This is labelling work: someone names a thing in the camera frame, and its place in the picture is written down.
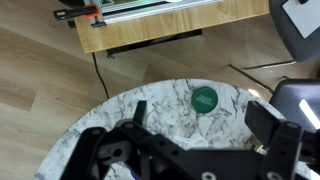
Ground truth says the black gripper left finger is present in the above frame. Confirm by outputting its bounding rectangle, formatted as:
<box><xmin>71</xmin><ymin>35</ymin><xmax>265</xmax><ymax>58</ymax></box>
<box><xmin>61</xmin><ymin>99</ymin><xmax>158</xmax><ymax>180</ymax></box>

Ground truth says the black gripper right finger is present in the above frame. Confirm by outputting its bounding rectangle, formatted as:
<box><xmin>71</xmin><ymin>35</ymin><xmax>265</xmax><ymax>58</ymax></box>
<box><xmin>244</xmin><ymin>100</ymin><xmax>304</xmax><ymax>180</ymax></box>

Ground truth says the dark grey chair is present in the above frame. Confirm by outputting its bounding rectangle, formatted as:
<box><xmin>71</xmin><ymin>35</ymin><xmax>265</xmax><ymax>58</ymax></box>
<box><xmin>269</xmin><ymin>78</ymin><xmax>320</xmax><ymax>134</ymax></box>
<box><xmin>269</xmin><ymin>0</ymin><xmax>320</xmax><ymax>63</ymax></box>

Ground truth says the round green plastic lid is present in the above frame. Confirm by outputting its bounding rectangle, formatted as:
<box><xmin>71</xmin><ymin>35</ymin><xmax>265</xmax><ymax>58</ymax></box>
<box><xmin>190</xmin><ymin>86</ymin><xmax>219</xmax><ymax>114</ymax></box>

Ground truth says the white paper sheet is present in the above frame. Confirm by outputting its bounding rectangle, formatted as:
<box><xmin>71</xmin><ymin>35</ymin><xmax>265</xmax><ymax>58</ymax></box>
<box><xmin>282</xmin><ymin>0</ymin><xmax>320</xmax><ymax>39</ymax></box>

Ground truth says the orange and black clamp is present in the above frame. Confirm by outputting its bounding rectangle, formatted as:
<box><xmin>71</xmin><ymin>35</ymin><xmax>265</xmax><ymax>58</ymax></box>
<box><xmin>53</xmin><ymin>4</ymin><xmax>108</xmax><ymax>28</ymax></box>

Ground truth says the light wooden desk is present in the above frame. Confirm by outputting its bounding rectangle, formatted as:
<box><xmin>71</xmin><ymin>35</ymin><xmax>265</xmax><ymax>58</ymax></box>
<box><xmin>73</xmin><ymin>0</ymin><xmax>270</xmax><ymax>54</ymax></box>

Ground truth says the thin black floor cable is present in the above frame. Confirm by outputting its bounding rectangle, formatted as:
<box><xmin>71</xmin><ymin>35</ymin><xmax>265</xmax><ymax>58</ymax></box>
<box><xmin>91</xmin><ymin>52</ymin><xmax>110</xmax><ymax>100</ymax></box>

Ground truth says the black metal desk frame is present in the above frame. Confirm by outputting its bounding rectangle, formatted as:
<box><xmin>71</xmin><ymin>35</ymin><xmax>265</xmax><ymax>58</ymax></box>
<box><xmin>106</xmin><ymin>29</ymin><xmax>203</xmax><ymax>59</ymax></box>

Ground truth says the aluminium extrusion rail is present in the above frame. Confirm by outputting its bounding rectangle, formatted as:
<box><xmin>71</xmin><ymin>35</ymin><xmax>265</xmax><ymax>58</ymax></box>
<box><xmin>84</xmin><ymin>0</ymin><xmax>224</xmax><ymax>25</ymax></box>

